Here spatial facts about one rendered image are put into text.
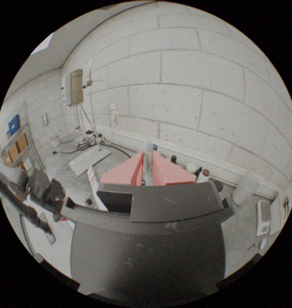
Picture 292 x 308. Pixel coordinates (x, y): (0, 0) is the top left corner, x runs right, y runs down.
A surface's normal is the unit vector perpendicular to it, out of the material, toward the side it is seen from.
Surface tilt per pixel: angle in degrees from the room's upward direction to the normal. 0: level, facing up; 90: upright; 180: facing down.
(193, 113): 90
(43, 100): 90
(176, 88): 90
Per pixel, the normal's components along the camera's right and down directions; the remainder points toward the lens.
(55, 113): 0.85, 0.30
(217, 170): -0.52, 0.49
